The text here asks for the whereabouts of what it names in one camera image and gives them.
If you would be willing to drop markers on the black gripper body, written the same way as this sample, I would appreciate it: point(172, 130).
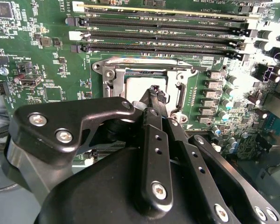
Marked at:
point(95, 193)

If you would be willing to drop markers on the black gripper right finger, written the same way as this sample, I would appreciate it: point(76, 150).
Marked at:
point(207, 191)

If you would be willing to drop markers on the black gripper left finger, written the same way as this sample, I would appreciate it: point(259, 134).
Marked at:
point(49, 116)

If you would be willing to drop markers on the metal socket cover frame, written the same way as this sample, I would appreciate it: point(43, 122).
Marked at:
point(120, 84)

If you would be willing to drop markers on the silver CPU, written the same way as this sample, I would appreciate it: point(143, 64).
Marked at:
point(135, 87)

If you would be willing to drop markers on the metal socket locking lever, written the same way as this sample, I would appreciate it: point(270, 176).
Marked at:
point(198, 68)

